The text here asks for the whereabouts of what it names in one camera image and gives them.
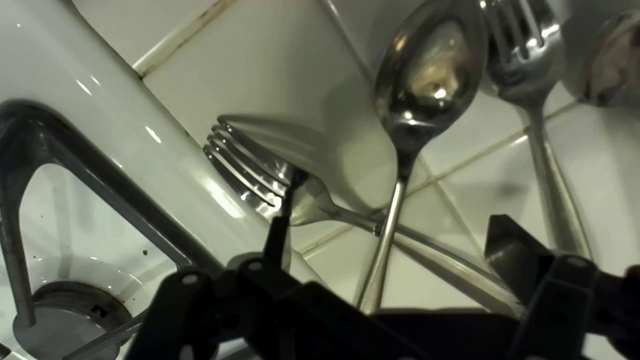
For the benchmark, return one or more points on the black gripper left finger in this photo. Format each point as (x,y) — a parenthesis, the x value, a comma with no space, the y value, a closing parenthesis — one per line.
(281,226)

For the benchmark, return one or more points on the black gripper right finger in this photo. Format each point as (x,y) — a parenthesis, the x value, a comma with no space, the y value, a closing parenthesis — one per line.
(520,257)

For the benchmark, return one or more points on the silver fork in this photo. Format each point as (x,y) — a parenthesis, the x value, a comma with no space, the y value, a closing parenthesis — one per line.
(246,173)
(526,61)

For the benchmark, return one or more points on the black stove grate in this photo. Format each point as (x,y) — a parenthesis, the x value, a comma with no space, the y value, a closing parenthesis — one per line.
(132,203)

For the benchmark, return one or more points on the black stove burner cap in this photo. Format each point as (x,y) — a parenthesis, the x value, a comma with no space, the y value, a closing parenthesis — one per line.
(67,320)

